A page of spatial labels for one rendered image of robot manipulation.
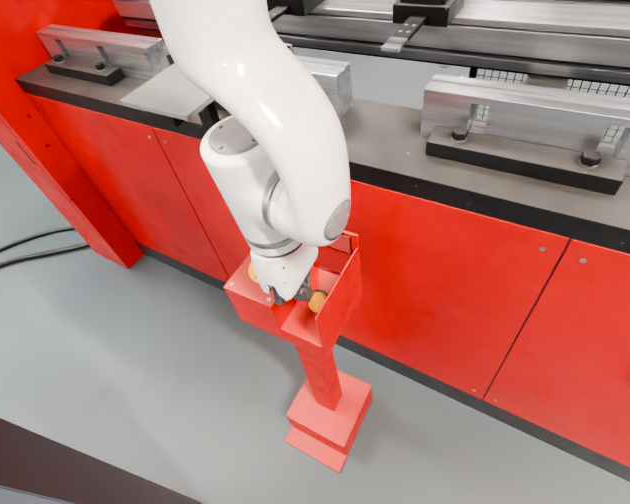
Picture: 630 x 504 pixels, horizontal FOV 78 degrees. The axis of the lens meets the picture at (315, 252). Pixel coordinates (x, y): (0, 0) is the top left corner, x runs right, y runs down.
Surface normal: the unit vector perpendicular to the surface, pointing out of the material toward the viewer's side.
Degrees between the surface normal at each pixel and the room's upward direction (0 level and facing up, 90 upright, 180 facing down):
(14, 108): 90
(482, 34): 90
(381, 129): 0
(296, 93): 43
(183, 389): 0
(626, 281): 90
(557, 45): 90
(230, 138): 5
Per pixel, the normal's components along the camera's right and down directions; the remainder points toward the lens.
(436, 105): -0.50, 0.71
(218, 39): 0.24, 0.68
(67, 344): -0.14, -0.64
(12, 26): 0.85, 0.32
